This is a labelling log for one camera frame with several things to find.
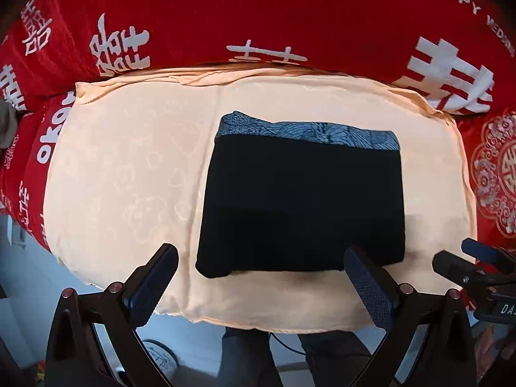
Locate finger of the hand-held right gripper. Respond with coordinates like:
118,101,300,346
461,238,516,275
432,251,490,289

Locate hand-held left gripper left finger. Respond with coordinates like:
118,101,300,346
44,243,180,387

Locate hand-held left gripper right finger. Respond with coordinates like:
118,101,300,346
343,245,478,387

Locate black pants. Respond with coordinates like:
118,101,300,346
195,110,407,279

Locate person's legs in jeans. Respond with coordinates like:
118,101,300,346
300,331,373,387

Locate white patterned round object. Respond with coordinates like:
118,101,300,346
141,339,178,387

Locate person's left leg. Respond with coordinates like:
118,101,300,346
221,326,283,387

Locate peach patterned blanket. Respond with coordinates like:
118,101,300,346
42,65,478,333

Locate grey cloth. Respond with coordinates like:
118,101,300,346
0,99,19,150

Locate red printed bedsheet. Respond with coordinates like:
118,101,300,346
0,0,516,367

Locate black cable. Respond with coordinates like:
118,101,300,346
268,332,307,355

